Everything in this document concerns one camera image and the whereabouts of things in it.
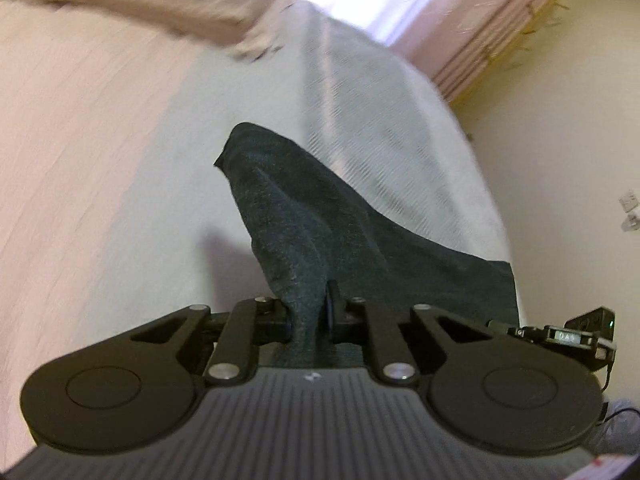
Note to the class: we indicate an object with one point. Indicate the grey striped blanket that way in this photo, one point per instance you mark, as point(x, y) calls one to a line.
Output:
point(375, 125)

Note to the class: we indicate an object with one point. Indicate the dark blue jeans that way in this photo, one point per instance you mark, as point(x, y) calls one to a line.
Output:
point(325, 235)

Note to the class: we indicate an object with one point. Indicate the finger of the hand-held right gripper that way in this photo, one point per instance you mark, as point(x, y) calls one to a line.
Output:
point(515, 331)

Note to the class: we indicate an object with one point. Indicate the pale bluish cloth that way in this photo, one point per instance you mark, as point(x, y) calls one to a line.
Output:
point(620, 430)

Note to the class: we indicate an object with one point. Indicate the white wall socket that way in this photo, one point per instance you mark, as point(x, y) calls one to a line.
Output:
point(629, 201)

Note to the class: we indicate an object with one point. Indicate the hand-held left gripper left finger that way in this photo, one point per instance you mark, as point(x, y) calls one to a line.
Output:
point(280, 325)

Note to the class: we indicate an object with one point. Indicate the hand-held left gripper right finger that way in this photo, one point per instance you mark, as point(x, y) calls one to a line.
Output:
point(331, 310)

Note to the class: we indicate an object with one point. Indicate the pink patterned curtain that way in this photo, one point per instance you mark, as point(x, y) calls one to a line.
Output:
point(475, 25)

